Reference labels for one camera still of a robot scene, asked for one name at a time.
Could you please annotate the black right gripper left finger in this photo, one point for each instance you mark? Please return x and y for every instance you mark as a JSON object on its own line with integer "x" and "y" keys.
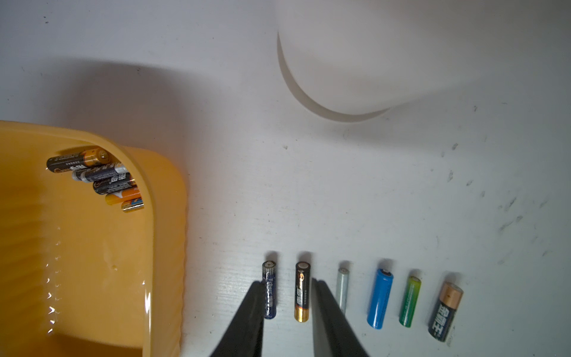
{"x": 244, "y": 335}

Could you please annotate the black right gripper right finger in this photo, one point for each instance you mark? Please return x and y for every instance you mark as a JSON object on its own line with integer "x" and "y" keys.
{"x": 332, "y": 333}

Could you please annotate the black gold AAA battery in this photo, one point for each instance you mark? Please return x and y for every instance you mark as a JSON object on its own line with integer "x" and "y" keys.
{"x": 302, "y": 291}

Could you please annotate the pale green white battery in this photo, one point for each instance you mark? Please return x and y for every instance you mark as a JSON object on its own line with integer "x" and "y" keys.
{"x": 342, "y": 286}

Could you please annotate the dark blue AA battery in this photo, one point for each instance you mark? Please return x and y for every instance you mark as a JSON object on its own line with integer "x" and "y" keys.
{"x": 379, "y": 299}

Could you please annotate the copper top black battery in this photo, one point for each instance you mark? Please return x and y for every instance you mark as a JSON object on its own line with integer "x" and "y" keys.
{"x": 444, "y": 311}

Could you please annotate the yellow plastic storage box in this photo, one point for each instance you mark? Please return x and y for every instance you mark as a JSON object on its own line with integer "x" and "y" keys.
{"x": 80, "y": 277}

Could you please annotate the red blue striped AAA battery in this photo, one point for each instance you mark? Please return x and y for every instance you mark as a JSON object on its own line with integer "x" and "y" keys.
{"x": 132, "y": 205}

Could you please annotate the orange battery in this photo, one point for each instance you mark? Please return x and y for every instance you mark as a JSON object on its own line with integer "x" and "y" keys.
{"x": 122, "y": 196}

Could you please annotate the grey black aaa battery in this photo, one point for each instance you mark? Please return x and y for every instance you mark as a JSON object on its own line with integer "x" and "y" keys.
{"x": 99, "y": 173}
{"x": 114, "y": 184}

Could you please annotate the white cup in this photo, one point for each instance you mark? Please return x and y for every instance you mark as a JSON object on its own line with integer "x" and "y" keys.
{"x": 349, "y": 61}

